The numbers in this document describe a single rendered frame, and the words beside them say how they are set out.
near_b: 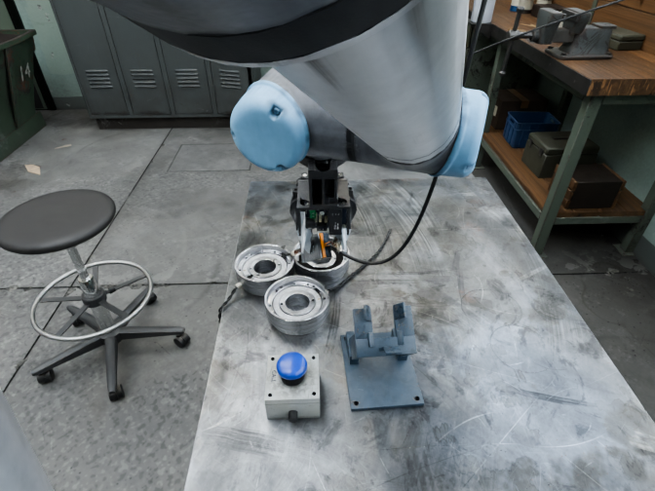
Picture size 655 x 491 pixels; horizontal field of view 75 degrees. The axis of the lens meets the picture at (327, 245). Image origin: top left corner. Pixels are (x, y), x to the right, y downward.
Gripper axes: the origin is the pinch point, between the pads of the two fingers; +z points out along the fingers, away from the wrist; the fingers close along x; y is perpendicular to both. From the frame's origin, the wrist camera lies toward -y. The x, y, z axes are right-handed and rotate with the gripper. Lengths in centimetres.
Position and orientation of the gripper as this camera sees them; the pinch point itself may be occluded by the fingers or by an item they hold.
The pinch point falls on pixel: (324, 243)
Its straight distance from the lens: 70.6
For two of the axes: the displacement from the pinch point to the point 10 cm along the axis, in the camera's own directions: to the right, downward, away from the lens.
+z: 0.1, 7.0, 7.1
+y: 0.3, 7.1, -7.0
